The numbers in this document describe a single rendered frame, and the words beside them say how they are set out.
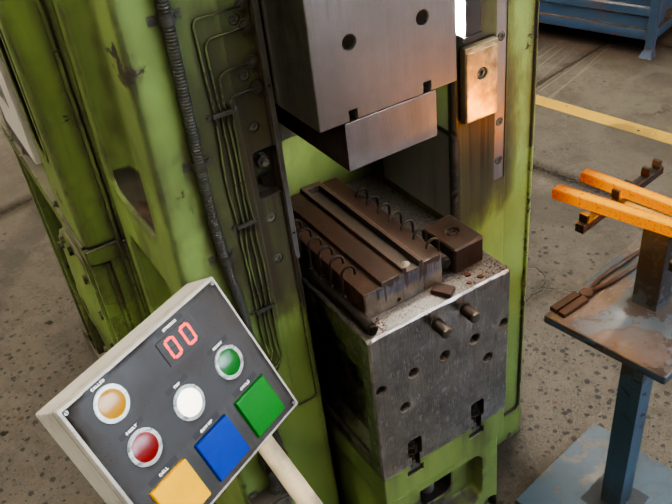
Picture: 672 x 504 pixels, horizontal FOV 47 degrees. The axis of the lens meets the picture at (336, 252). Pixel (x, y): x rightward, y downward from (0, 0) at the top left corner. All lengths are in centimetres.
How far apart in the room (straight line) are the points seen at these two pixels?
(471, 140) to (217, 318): 76
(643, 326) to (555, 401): 90
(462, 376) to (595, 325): 32
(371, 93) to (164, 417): 64
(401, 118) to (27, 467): 190
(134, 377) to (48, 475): 160
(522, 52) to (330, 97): 61
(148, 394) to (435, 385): 76
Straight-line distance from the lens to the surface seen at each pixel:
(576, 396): 271
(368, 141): 138
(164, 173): 137
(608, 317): 184
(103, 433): 118
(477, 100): 169
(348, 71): 131
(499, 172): 187
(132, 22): 128
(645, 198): 176
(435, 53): 141
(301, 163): 193
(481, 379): 187
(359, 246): 167
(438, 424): 186
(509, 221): 198
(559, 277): 318
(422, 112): 143
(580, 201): 169
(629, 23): 511
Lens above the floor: 196
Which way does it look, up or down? 36 degrees down
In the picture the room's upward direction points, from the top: 7 degrees counter-clockwise
